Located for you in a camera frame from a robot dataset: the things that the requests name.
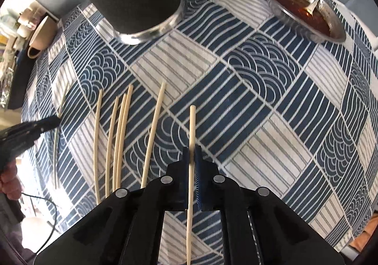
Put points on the cluttered shelf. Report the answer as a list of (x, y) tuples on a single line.
[(11, 46)]

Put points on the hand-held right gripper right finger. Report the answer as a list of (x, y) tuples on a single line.
[(199, 182)]

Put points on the person's left hand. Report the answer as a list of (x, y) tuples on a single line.
[(10, 183)]

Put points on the blue white patterned tablecloth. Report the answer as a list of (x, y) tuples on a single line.
[(251, 90)]

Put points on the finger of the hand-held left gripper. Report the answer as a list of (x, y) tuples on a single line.
[(44, 125)]

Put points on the beige mug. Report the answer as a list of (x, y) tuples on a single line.
[(41, 34)]

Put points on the wooden chopstick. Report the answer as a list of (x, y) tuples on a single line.
[(192, 129), (153, 135), (118, 141), (124, 135), (94, 146), (109, 146)]

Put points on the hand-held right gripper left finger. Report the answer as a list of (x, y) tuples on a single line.
[(184, 182)]

